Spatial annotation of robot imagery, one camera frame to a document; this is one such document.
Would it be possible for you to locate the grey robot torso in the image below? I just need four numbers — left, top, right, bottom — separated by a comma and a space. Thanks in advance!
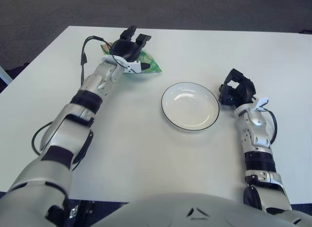
90, 192, 312, 227

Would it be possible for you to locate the white plate with black rim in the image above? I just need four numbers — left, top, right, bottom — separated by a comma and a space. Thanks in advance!
160, 82, 220, 132

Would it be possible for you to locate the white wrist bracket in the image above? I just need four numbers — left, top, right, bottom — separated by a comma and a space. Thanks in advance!
101, 55, 142, 74
253, 97, 270, 112

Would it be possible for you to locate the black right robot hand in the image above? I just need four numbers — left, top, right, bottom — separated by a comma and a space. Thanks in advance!
218, 68, 256, 107

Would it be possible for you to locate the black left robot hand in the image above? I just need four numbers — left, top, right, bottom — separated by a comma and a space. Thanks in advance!
111, 25, 152, 71

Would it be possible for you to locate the green potato chips bag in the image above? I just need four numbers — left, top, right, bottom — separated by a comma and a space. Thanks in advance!
100, 43, 163, 74

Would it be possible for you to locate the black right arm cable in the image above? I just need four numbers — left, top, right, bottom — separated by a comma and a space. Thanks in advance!
263, 108, 278, 144

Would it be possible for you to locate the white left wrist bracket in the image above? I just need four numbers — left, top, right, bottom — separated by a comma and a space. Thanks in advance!
101, 55, 142, 74

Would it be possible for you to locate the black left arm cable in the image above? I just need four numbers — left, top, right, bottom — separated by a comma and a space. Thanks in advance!
31, 36, 134, 156

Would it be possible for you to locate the white neighbouring table leg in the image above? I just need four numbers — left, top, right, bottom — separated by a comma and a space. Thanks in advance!
0, 65, 13, 86

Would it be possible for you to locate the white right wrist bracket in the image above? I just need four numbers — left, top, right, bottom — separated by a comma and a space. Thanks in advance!
253, 97, 270, 112

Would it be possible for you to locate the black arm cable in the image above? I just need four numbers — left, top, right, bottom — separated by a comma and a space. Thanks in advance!
263, 108, 278, 144
31, 36, 134, 156

